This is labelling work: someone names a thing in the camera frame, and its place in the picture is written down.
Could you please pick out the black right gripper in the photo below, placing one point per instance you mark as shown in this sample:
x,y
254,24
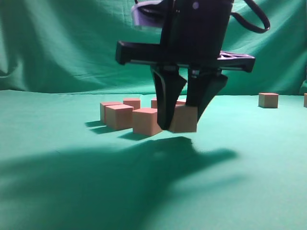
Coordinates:
x,y
192,36

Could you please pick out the red cube placed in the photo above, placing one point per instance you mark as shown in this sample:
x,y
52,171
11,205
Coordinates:
x,y
154,103
134,102
119,117
181,102

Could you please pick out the red cube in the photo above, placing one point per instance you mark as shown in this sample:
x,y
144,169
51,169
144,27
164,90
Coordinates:
x,y
144,122
184,120
103,110

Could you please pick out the red cube row end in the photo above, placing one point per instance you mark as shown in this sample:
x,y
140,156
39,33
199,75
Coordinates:
x,y
268,100

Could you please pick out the green cloth backdrop and cover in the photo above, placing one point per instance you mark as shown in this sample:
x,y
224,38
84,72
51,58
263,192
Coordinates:
x,y
60,169

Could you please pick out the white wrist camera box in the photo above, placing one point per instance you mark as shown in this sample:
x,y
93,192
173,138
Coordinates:
x,y
149,13

